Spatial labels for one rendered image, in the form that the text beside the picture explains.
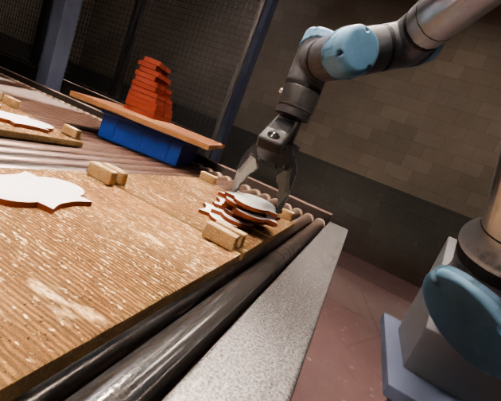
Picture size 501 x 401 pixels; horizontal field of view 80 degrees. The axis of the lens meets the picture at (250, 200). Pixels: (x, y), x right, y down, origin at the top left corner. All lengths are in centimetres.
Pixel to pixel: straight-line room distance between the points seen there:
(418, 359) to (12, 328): 52
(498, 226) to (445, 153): 496
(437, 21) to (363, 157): 470
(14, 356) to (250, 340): 20
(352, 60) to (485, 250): 32
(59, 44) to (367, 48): 205
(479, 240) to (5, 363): 38
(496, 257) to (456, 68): 527
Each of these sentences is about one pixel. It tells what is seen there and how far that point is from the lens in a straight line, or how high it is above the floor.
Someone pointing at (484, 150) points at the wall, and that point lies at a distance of 540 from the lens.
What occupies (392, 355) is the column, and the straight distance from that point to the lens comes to 60.
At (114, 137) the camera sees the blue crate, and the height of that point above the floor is 94.
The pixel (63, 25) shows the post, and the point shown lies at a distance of 237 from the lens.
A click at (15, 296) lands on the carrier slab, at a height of 94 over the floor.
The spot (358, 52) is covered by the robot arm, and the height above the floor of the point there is 129.
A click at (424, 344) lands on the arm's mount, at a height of 92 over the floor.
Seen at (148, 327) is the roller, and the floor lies 91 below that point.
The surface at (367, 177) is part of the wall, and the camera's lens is 519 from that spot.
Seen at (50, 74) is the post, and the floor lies 103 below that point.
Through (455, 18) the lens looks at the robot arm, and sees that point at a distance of 55.
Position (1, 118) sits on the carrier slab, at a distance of 92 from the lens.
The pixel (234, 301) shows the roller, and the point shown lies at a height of 92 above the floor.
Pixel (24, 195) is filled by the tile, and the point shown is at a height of 94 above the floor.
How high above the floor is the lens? 111
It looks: 10 degrees down
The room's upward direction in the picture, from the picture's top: 22 degrees clockwise
